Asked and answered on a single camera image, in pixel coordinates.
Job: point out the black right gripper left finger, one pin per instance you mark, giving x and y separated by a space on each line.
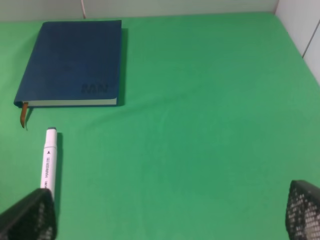
31 218

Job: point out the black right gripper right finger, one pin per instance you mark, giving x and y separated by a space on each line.
302 216

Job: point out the white marker pen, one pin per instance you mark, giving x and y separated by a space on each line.
49 161

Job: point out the dark blue notebook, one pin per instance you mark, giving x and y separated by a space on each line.
72 64

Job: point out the green tablecloth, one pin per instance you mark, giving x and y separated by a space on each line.
220 114

